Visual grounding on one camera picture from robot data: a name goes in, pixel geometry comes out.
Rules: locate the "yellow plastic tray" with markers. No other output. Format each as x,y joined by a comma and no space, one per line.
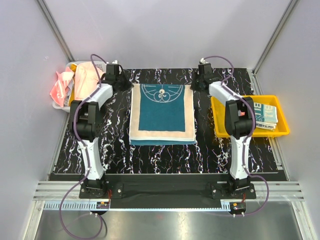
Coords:
276,126

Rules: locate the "folded printed towel in tray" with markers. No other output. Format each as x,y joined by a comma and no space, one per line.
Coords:
265,116

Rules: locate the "left aluminium frame post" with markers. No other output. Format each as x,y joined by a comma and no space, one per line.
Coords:
55,29

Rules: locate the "teal beige Doraemon towel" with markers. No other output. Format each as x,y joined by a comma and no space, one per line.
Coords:
161,114

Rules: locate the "aluminium frame post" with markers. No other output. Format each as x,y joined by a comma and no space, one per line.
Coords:
55,29
276,33

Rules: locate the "white plastic basket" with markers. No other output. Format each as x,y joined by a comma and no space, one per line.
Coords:
100,65

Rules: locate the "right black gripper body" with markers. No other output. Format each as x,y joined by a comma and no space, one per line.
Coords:
195,84

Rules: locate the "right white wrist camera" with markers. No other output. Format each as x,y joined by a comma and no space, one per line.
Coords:
203,61

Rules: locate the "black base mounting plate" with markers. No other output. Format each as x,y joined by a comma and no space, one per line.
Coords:
202,192

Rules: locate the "pink striped cloth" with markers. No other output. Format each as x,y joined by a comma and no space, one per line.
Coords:
59,92

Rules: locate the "right aluminium frame post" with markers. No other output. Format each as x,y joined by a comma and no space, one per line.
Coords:
276,33

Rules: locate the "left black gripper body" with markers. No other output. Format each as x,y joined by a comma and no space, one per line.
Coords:
123,84

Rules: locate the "peach towel in basket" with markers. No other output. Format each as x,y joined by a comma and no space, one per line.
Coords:
85,81

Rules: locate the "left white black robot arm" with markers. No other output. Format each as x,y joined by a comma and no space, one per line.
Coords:
86,120

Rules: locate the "yellow cloth in basket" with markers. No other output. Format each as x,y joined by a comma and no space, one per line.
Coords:
71,86

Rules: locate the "aluminium front rail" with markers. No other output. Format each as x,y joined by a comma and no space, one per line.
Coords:
63,194

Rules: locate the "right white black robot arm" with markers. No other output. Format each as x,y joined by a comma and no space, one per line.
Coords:
239,123

